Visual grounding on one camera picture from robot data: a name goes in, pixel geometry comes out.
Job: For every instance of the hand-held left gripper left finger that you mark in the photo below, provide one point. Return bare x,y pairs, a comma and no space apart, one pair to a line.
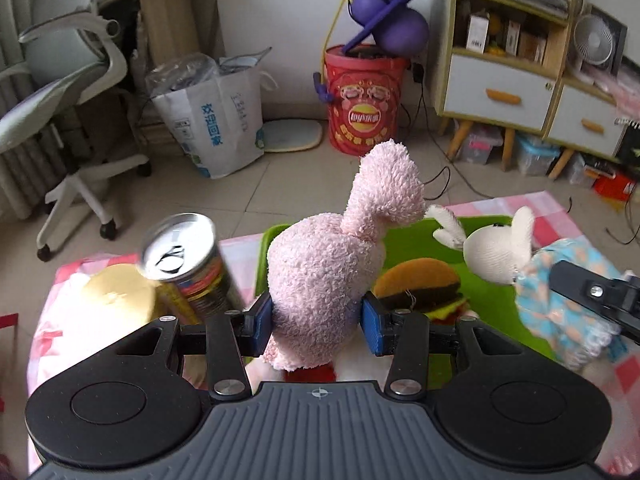
260,325

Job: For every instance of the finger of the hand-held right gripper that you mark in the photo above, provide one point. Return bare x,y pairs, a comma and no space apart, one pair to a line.
595,292

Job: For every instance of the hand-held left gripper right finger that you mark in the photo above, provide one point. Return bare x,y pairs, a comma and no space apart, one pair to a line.
374,325

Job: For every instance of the blue patterned cloth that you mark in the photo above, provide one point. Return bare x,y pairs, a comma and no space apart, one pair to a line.
550,320

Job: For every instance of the pink plush toy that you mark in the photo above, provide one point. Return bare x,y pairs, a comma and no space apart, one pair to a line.
320,270

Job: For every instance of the green plastic box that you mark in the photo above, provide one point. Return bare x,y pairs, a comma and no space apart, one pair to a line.
490,305

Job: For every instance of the burger plush toy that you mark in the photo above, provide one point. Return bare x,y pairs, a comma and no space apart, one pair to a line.
415,280

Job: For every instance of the red cloth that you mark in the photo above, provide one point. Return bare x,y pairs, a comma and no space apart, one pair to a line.
310,375

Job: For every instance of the metal drink can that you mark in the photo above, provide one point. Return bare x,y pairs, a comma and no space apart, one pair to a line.
200,280

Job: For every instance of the pink checked tablecloth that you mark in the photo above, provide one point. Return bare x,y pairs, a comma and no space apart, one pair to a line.
555,215

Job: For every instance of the red cardboard box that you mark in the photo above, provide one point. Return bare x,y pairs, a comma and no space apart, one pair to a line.
615,185

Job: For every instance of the small clear storage box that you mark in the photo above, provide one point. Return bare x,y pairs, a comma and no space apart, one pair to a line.
582,172

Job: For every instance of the gold lid cookie jar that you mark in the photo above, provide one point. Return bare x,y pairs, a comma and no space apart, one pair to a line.
120,295

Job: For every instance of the blue lid storage box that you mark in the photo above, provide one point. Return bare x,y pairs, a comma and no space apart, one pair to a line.
537,157

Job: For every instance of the black printed bag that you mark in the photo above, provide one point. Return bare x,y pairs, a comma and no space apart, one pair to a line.
629,142

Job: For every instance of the low wooden drawer cabinet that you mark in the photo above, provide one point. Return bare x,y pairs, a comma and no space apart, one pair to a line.
585,122

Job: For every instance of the white floor scale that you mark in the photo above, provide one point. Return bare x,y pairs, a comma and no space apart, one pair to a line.
295,135

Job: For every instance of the white printed sack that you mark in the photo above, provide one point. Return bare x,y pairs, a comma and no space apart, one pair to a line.
220,125

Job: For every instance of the pink cloth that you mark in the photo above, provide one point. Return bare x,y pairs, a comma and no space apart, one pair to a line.
625,90

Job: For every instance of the red snack bucket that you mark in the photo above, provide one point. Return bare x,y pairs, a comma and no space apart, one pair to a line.
365,110

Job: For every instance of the tall wooden shelf cabinet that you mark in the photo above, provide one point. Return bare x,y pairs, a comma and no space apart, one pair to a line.
500,92

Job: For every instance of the white desk fan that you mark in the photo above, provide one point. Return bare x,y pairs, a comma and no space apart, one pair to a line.
592,40

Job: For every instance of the brown shelf box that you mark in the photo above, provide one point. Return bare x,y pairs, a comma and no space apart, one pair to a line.
532,47

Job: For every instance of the yellow toy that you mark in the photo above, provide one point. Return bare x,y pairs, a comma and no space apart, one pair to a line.
495,50

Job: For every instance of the clear plastic bag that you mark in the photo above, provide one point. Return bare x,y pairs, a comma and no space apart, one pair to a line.
182,72

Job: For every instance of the white shelf box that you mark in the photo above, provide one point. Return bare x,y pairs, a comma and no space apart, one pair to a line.
477,32

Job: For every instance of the white radiator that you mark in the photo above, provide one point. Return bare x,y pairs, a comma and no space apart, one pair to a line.
20,170

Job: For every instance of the purple hopper ball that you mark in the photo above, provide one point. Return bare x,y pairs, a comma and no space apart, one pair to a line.
400,35

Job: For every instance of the brown cardboard box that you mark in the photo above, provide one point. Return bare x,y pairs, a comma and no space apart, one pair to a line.
170,15

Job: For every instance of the white office chair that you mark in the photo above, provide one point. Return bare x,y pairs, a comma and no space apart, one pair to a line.
65,55

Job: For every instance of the red stool frame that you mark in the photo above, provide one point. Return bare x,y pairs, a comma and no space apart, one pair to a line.
7,321

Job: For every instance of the black picture frame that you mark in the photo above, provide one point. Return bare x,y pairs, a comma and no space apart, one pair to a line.
619,40

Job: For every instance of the black wall plug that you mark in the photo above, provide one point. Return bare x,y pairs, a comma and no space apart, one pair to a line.
418,72

